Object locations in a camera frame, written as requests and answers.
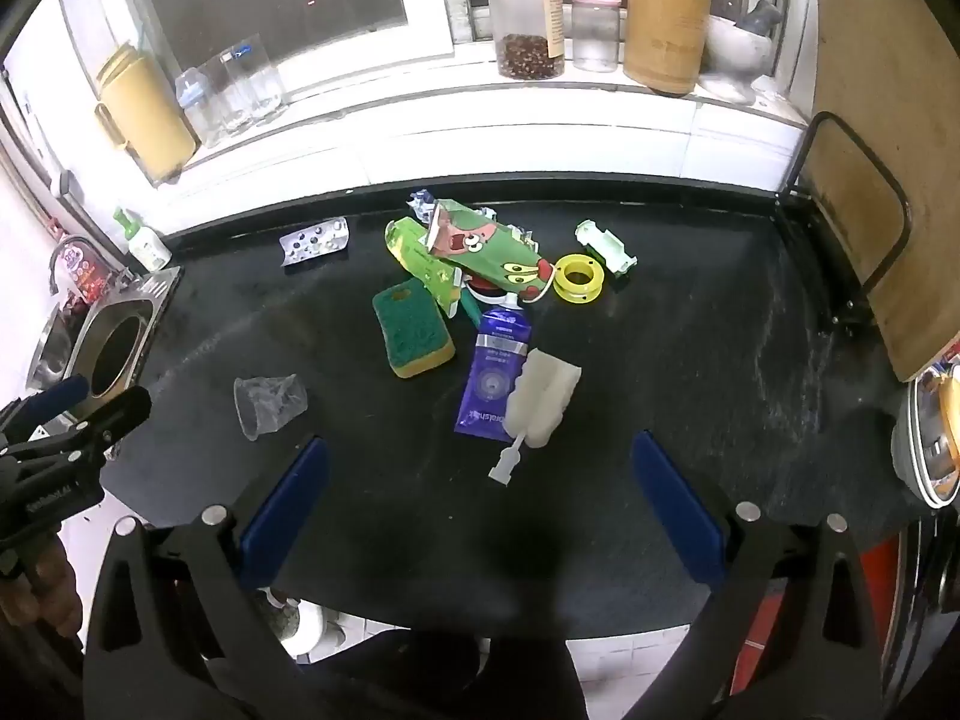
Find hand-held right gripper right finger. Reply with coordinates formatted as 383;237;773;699
622;431;890;720

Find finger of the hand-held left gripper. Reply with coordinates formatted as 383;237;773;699
0;375;92;432
7;386;155;466

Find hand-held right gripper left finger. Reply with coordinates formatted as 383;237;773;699
82;435;331;720

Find purple toothpaste tube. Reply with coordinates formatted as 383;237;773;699
454;296;537;437

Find silver pill blister pack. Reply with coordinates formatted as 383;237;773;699
279;216;351;266

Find person's left hand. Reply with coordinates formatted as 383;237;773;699
0;532;85;642

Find steel sink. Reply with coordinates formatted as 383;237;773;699
26;266;182;400

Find crumpled clear plastic cup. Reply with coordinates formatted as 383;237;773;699
234;373;308;440

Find white slipper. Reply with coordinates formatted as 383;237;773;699
259;591;325;657

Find red label packet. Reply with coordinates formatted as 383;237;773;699
64;247;115;306

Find green pump soap bottle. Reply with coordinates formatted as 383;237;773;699
112;208;172;273

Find white sponge bottle brush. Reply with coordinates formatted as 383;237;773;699
489;347;584;482

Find red container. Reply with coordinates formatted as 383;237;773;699
731;532;905;691

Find green and yellow sponge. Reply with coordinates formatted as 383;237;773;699
372;277;455;380

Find yellow plastic spool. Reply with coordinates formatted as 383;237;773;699
553;255;607;306

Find grey pot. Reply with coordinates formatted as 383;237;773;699
890;367;960;509

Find green and white plastic piece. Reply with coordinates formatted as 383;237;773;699
575;220;638;275

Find yellow plastic pitcher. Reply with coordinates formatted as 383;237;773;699
94;41;200;185

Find blue baby bottle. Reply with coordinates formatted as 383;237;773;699
175;67;226;149

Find cartoon print green carton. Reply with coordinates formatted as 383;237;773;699
426;197;556;308

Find clear baby bottles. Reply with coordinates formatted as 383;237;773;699
199;52;257;137

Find clear drinking glass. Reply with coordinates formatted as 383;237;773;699
236;34;290;125

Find stone mortar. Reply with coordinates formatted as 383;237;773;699
701;13;775;104

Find bamboo utensil holder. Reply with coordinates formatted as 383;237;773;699
624;0;712;97

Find wooden cutting board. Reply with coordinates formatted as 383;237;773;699
806;0;960;383

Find pink baby bottle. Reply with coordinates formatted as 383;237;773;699
571;0;622;74

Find clear jar with beans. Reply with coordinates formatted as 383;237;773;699
482;0;567;81

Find black wire rack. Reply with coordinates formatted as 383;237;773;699
772;111;914;336

